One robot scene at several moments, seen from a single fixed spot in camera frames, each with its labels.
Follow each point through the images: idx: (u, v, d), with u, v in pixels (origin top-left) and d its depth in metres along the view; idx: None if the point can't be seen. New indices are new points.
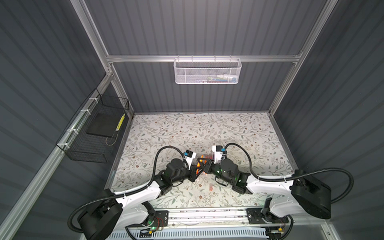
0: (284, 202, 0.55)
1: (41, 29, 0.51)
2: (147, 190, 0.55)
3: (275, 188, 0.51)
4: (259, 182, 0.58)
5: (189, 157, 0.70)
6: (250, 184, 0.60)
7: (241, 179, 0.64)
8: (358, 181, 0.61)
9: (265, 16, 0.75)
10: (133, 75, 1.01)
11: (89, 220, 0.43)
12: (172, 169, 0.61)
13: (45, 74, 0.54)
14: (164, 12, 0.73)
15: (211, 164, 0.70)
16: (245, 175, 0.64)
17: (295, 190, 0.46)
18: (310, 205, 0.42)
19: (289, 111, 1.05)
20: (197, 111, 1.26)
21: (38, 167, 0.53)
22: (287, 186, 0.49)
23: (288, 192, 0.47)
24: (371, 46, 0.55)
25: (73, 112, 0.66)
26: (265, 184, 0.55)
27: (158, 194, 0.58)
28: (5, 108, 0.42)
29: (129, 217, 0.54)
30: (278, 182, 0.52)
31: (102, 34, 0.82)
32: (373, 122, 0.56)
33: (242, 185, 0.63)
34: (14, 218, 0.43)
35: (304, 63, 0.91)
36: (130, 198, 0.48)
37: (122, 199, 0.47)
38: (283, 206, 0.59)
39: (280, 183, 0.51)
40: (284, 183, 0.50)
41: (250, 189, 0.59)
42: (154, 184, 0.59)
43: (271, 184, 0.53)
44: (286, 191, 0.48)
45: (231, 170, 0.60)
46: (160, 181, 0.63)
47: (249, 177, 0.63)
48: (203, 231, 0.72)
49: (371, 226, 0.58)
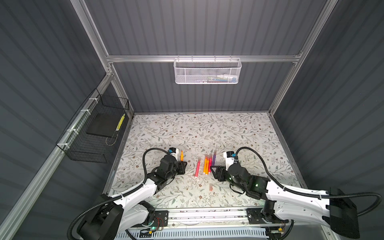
0: (298, 210, 0.58)
1: (41, 28, 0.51)
2: (143, 188, 0.55)
3: (305, 202, 0.48)
4: (284, 192, 0.53)
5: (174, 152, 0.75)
6: (271, 192, 0.55)
7: (256, 183, 0.60)
8: (358, 181, 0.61)
9: (265, 16, 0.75)
10: (133, 76, 1.01)
11: (90, 228, 0.42)
12: (165, 163, 0.64)
13: (45, 74, 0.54)
14: (164, 12, 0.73)
15: (223, 172, 0.68)
16: (261, 178, 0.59)
17: (332, 211, 0.43)
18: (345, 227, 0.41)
19: (289, 111, 1.05)
20: (197, 111, 1.26)
21: (38, 167, 0.53)
22: (321, 204, 0.45)
23: (322, 210, 0.45)
24: (371, 46, 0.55)
25: (73, 112, 0.66)
26: (292, 196, 0.51)
27: (155, 190, 0.60)
28: (6, 108, 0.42)
29: (130, 218, 0.54)
30: (310, 198, 0.48)
31: (102, 34, 0.82)
32: (373, 122, 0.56)
33: (258, 190, 0.58)
34: (14, 218, 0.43)
35: (304, 62, 0.91)
36: (129, 198, 0.49)
37: (120, 200, 0.46)
38: (295, 213, 0.58)
39: (313, 199, 0.47)
40: (318, 200, 0.47)
41: (270, 197, 0.54)
42: (149, 181, 0.60)
43: (302, 198, 0.49)
44: (318, 208, 0.45)
45: (240, 174, 0.58)
46: (154, 177, 0.64)
47: (270, 184, 0.57)
48: (203, 231, 0.72)
49: (371, 226, 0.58)
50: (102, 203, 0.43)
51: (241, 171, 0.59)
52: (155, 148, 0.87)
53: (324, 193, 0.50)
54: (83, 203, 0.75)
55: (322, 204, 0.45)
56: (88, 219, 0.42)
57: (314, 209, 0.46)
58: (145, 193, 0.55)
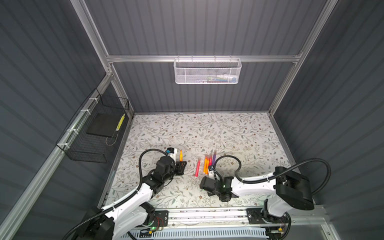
0: (276, 201, 0.61)
1: (41, 28, 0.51)
2: (137, 195, 0.53)
3: (260, 189, 0.50)
4: (243, 185, 0.56)
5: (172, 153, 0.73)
6: (235, 188, 0.58)
7: (224, 184, 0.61)
8: (359, 181, 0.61)
9: (265, 16, 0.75)
10: (133, 75, 1.01)
11: None
12: (161, 165, 0.62)
13: (45, 74, 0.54)
14: (164, 12, 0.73)
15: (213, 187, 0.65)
16: (229, 179, 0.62)
17: (279, 190, 0.45)
18: (296, 202, 0.43)
19: (289, 111, 1.05)
20: (196, 111, 1.26)
21: (38, 167, 0.53)
22: (270, 186, 0.48)
23: (273, 191, 0.46)
24: (372, 46, 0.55)
25: (73, 112, 0.66)
26: (250, 186, 0.54)
27: (151, 195, 0.58)
28: (6, 108, 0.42)
29: (126, 224, 0.53)
30: (262, 183, 0.51)
31: (102, 34, 0.82)
32: (374, 121, 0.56)
33: (225, 191, 0.61)
34: (14, 218, 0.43)
35: (304, 62, 0.91)
36: (121, 208, 0.47)
37: (111, 212, 0.45)
38: (277, 206, 0.58)
39: (264, 184, 0.50)
40: (268, 183, 0.49)
41: (236, 194, 0.57)
42: (144, 186, 0.58)
43: (255, 185, 0.52)
44: (270, 191, 0.47)
45: (205, 184, 0.64)
46: (151, 181, 0.62)
47: (234, 181, 0.61)
48: (204, 231, 0.72)
49: (371, 225, 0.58)
50: (94, 216, 0.42)
51: (205, 181, 0.66)
52: (154, 150, 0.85)
53: (271, 174, 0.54)
54: (84, 203, 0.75)
55: (271, 186, 0.48)
56: (80, 232, 0.41)
57: (271, 192, 0.47)
58: (141, 199, 0.53)
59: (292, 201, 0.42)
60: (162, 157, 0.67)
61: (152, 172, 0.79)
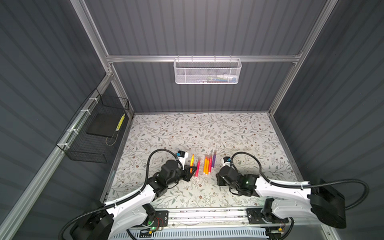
0: (291, 206, 0.58)
1: (41, 28, 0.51)
2: (139, 196, 0.54)
3: (290, 195, 0.49)
4: (270, 186, 0.55)
5: (181, 157, 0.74)
6: (259, 187, 0.58)
7: (247, 180, 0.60)
8: (359, 181, 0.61)
9: (265, 16, 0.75)
10: (133, 75, 1.01)
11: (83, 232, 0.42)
12: (166, 170, 0.61)
13: (45, 74, 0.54)
14: (164, 12, 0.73)
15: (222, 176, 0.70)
16: (253, 177, 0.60)
17: (312, 200, 0.44)
18: (327, 216, 0.41)
19: (289, 111, 1.05)
20: (196, 111, 1.26)
21: (38, 167, 0.53)
22: (303, 194, 0.47)
23: (306, 201, 0.45)
24: (371, 46, 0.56)
25: (73, 112, 0.66)
26: (278, 189, 0.53)
27: (153, 198, 0.57)
28: (6, 108, 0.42)
29: (125, 222, 0.54)
30: (293, 189, 0.50)
31: (102, 34, 0.82)
32: (374, 122, 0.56)
33: (248, 187, 0.61)
34: (14, 218, 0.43)
35: (304, 62, 0.91)
36: (122, 207, 0.47)
37: (112, 209, 0.45)
38: (289, 210, 0.58)
39: (295, 190, 0.49)
40: (300, 190, 0.48)
41: (259, 193, 0.57)
42: (148, 188, 0.58)
43: (286, 190, 0.51)
44: (300, 199, 0.47)
45: (228, 175, 0.63)
46: (155, 183, 0.62)
47: (258, 179, 0.60)
48: (203, 231, 0.72)
49: (371, 226, 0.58)
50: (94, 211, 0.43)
51: (228, 171, 0.65)
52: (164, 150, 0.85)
53: (306, 183, 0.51)
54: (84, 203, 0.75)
55: (304, 194, 0.47)
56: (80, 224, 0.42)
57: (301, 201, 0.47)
58: (142, 200, 0.53)
59: (324, 213, 0.41)
60: (169, 160, 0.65)
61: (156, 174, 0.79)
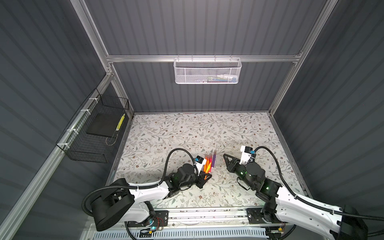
0: (303, 218, 0.57)
1: (42, 29, 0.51)
2: (156, 188, 0.55)
3: (316, 214, 0.48)
4: (294, 200, 0.53)
5: (199, 164, 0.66)
6: (281, 197, 0.56)
7: (267, 186, 0.61)
8: (359, 181, 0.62)
9: (266, 16, 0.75)
10: (133, 75, 1.01)
11: (102, 205, 0.44)
12: (182, 173, 0.62)
13: (45, 74, 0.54)
14: (164, 12, 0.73)
15: (235, 164, 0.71)
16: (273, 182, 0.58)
17: (342, 227, 0.43)
18: None
19: (289, 111, 1.05)
20: (196, 111, 1.26)
21: (39, 167, 0.53)
22: (332, 218, 0.46)
23: (330, 224, 0.45)
24: (371, 47, 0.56)
25: (73, 111, 0.67)
26: (302, 205, 0.51)
27: (164, 196, 0.59)
28: (6, 108, 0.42)
29: (133, 212, 0.54)
30: (322, 210, 0.48)
31: (102, 34, 0.82)
32: (373, 122, 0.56)
33: (268, 193, 0.58)
34: (14, 218, 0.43)
35: (304, 62, 0.91)
36: (141, 192, 0.49)
37: (134, 191, 0.48)
38: (300, 221, 0.57)
39: (323, 212, 0.47)
40: (330, 214, 0.47)
41: (278, 202, 0.55)
42: (164, 185, 0.60)
43: (312, 209, 0.49)
44: (326, 221, 0.46)
45: (257, 175, 0.56)
46: (170, 183, 0.64)
47: (280, 189, 0.58)
48: (203, 231, 0.72)
49: (371, 225, 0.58)
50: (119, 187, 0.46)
51: (258, 170, 0.58)
52: (182, 149, 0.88)
53: (337, 208, 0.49)
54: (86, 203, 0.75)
55: (333, 218, 0.45)
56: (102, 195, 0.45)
57: (323, 222, 0.47)
58: (158, 193, 0.55)
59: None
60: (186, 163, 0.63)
61: (172, 174, 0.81)
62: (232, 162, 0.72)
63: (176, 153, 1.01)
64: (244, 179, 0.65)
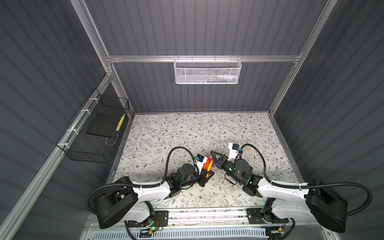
0: (291, 206, 0.58)
1: (41, 28, 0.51)
2: (158, 188, 0.55)
3: (288, 194, 0.51)
4: (271, 186, 0.57)
5: (200, 162, 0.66)
6: (261, 186, 0.60)
7: (251, 181, 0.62)
8: (360, 181, 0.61)
9: (266, 16, 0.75)
10: (133, 75, 1.01)
11: (105, 202, 0.44)
12: (182, 173, 0.61)
13: (45, 74, 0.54)
14: (164, 12, 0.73)
15: (224, 161, 0.75)
16: (257, 177, 0.66)
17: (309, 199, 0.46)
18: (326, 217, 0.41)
19: (289, 111, 1.05)
20: (196, 111, 1.26)
21: (38, 167, 0.53)
22: (301, 194, 0.48)
23: (302, 200, 0.47)
24: (371, 46, 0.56)
25: (73, 112, 0.66)
26: (277, 189, 0.55)
27: (166, 195, 0.59)
28: (6, 108, 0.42)
29: (134, 211, 0.54)
30: (291, 189, 0.51)
31: (102, 34, 0.82)
32: (373, 122, 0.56)
33: (252, 187, 0.63)
34: (14, 217, 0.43)
35: (304, 62, 0.91)
36: (144, 191, 0.50)
37: (137, 190, 0.48)
38: (290, 211, 0.57)
39: (293, 191, 0.51)
40: (299, 190, 0.50)
41: (261, 192, 0.59)
42: (166, 185, 0.61)
43: (284, 190, 0.53)
44: (298, 198, 0.48)
45: (246, 171, 0.60)
46: (170, 182, 0.64)
47: (261, 180, 0.63)
48: (203, 231, 0.72)
49: (371, 226, 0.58)
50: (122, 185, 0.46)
51: (246, 167, 0.61)
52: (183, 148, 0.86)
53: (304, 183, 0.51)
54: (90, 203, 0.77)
55: (302, 194, 0.48)
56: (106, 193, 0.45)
57: (298, 200, 0.48)
58: (161, 193, 0.56)
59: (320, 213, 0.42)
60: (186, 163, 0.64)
61: (173, 174, 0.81)
62: (219, 158, 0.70)
63: (176, 153, 1.01)
64: (232, 175, 0.68)
